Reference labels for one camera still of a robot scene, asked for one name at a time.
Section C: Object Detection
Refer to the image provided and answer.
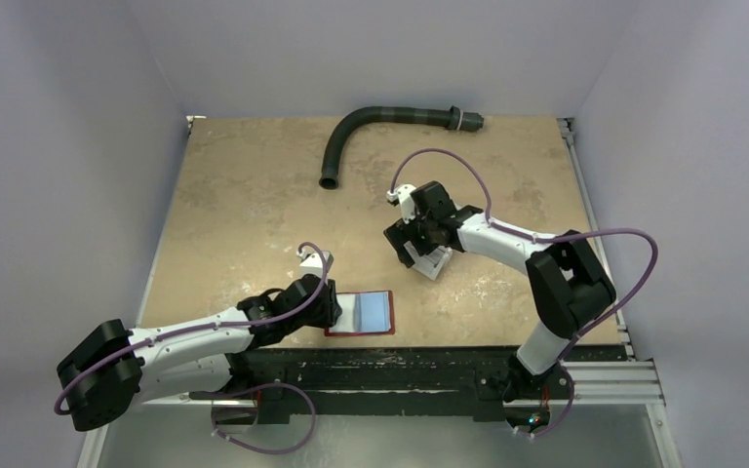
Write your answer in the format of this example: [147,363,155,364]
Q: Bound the red card holder wallet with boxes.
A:
[324,291,395,336]

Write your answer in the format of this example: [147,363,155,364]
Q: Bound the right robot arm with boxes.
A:
[384,181,616,397]

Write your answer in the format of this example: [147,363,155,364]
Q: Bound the purple cable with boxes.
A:
[53,242,331,416]
[389,148,661,363]

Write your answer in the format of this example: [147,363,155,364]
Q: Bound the aluminium frame rail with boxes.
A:
[556,117,666,405]

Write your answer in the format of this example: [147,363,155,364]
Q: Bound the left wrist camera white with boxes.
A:
[297,249,334,278]

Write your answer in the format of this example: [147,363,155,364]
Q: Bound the white plastic card box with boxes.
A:
[413,247,453,281]

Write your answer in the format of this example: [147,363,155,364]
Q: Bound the purple cable loop below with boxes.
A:
[210,382,316,454]

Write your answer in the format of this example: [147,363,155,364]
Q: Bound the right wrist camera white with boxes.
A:
[386,184,416,222]

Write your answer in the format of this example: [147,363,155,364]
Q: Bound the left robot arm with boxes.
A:
[54,274,341,432]

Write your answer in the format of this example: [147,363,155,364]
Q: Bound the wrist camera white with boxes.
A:
[386,184,416,222]
[297,249,334,278]

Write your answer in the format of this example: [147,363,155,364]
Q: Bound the black front table rail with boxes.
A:
[186,345,602,424]

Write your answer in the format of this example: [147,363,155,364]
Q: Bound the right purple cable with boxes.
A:
[389,148,661,363]

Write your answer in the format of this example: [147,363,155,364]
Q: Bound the black curved hose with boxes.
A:
[318,105,486,191]

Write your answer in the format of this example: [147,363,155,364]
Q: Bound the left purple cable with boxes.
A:
[53,242,331,416]

